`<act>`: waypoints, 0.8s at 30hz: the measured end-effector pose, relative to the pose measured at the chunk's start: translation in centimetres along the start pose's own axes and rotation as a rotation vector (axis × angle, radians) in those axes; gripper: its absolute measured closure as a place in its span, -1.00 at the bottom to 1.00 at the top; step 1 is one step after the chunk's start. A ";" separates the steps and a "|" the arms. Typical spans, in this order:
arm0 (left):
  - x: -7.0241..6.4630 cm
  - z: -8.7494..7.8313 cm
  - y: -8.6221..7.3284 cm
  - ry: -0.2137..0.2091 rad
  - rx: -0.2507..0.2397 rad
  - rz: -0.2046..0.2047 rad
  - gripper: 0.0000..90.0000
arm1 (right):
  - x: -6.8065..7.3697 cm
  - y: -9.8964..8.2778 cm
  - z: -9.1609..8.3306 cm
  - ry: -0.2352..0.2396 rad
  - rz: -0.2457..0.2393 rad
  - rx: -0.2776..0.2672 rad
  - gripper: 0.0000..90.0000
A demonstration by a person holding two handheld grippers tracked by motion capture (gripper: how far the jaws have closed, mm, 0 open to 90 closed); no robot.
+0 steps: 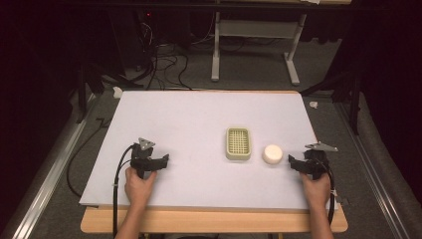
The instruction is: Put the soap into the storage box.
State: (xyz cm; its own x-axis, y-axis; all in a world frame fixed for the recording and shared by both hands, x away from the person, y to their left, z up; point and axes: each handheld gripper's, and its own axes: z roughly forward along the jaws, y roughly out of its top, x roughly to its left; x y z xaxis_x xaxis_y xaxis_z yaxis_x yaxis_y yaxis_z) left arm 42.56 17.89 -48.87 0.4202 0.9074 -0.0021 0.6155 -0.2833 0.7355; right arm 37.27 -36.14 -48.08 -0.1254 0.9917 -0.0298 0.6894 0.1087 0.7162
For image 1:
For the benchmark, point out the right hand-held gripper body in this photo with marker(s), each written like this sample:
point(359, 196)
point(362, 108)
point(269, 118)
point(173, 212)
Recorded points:
point(316, 162)

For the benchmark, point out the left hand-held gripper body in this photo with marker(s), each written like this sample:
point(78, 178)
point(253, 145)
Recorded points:
point(142, 158)

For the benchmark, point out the person's right hand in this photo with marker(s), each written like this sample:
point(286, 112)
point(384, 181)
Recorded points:
point(316, 192)

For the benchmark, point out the person's left hand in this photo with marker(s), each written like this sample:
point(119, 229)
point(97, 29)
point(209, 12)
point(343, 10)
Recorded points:
point(137, 189)

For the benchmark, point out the white table cover board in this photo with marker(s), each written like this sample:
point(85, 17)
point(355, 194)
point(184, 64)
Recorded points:
point(199, 116)

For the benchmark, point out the crumpled white paper scrap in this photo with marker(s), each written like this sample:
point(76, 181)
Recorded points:
point(314, 105)
point(117, 92)

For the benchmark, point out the beige soap dish with grid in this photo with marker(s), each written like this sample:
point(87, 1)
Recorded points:
point(238, 143)

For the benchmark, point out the wooden table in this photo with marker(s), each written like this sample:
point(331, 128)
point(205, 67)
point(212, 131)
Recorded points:
point(215, 220)

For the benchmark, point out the black tripod stand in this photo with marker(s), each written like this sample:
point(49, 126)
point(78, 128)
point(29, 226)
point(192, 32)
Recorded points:
point(89, 79)
point(351, 89)

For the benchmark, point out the aluminium floor rail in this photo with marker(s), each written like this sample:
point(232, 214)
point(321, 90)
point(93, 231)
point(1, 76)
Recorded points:
point(371, 172)
point(43, 195)

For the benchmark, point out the white metal desk frame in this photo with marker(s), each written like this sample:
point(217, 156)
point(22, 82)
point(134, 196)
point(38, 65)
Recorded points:
point(255, 28)

